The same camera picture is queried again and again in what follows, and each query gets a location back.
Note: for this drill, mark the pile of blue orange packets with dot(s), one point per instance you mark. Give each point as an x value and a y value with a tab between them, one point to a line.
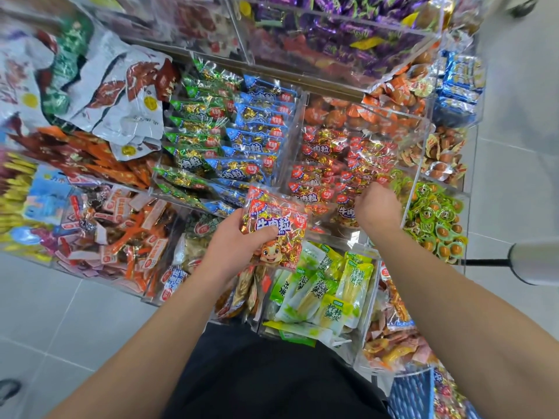
459	83

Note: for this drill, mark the pile of purple candies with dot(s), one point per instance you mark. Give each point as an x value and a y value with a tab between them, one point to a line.
341	17

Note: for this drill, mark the pile of lime green packets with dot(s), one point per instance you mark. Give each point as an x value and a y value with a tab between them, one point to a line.
319	292

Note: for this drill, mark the row of green beef packets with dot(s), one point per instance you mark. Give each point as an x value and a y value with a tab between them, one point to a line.
196	117

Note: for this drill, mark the pile of orange brown packets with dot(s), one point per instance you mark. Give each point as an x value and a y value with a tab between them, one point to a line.
402	96

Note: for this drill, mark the blue toy candy packet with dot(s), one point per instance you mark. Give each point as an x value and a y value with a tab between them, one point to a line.
48	194

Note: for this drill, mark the pile of white meat packets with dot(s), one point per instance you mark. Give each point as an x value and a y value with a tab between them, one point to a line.
113	91

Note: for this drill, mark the pile of beige packets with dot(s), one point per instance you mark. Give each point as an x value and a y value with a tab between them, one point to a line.
205	257

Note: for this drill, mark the clear acrylic snack shelves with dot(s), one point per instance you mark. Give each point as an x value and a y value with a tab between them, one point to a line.
262	70

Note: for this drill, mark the pile of green egg packets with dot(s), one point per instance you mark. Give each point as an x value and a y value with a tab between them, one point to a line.
435	218

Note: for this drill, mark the person's right hand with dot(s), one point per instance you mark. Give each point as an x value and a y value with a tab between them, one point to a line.
377	209

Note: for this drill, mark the person's left forearm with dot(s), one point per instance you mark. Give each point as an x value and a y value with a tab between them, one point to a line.
140	353

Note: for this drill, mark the person's black clothing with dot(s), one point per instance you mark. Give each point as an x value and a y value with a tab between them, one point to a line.
271	375

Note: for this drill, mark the pile of red brown packets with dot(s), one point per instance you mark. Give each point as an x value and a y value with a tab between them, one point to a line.
113	235

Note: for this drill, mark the black pole rod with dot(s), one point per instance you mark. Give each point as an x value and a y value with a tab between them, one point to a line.
485	262

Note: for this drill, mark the blue plastic shopping basket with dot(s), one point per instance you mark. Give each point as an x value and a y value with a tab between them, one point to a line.
410	397

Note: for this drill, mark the person's right forearm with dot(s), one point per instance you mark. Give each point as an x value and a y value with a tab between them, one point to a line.
480	318

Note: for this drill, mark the handful of red snack packets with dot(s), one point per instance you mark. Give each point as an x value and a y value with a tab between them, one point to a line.
275	227

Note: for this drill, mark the person's left hand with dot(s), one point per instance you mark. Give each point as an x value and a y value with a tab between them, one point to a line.
229	248

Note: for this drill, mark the beef cube packets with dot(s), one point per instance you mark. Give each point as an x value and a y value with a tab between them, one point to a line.
336	166

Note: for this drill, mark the pile of yellow candies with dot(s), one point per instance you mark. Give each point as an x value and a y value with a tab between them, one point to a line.
13	200

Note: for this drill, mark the row of blue beef packets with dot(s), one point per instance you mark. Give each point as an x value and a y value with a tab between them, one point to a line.
258	126

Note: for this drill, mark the pile of dark orange packets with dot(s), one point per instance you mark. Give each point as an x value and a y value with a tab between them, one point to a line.
87	152

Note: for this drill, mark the green vacuum packet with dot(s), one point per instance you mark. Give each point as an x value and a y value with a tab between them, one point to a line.
63	65

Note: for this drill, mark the pile of red sausage packets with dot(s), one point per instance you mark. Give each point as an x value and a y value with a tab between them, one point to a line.
175	17

